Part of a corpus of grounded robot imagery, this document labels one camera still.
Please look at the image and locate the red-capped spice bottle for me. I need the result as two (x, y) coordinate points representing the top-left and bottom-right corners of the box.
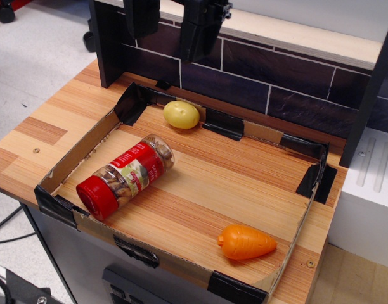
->
(76, 134), (174, 221)

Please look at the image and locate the orange toy carrot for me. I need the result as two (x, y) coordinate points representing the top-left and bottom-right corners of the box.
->
(217, 224), (277, 260)

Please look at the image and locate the black caster wheel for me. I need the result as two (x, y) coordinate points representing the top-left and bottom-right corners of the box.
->
(0, 0), (15, 23)
(82, 19), (96, 53)

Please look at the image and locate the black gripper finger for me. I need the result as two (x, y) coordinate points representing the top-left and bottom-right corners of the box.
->
(178, 1), (222, 63)
(123, 0), (160, 39)

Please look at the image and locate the cardboard fence with black tape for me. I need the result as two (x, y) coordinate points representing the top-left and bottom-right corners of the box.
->
(36, 81), (333, 303)

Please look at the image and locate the white grooved sink block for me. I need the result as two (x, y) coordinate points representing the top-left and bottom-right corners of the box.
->
(328, 128), (388, 267)

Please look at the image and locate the dark frame with tile backsplash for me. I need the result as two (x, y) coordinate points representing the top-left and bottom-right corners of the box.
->
(89, 1), (388, 166)

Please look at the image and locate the black oven control panel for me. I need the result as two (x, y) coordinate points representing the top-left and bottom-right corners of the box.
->
(101, 266), (195, 304)

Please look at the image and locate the black floor cable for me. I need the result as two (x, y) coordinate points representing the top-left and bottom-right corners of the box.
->
(0, 205), (36, 244)

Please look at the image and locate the black caster wheel top left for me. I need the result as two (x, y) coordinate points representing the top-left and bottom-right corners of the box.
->
(0, 0), (15, 23)

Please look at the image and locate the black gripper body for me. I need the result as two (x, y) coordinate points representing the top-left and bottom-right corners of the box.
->
(209, 0), (233, 20)

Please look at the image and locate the yellow toy potato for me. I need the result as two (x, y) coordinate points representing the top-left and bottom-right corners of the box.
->
(163, 101), (200, 130)

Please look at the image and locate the black metal bracket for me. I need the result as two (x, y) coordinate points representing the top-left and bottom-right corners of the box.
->
(0, 265), (58, 303)

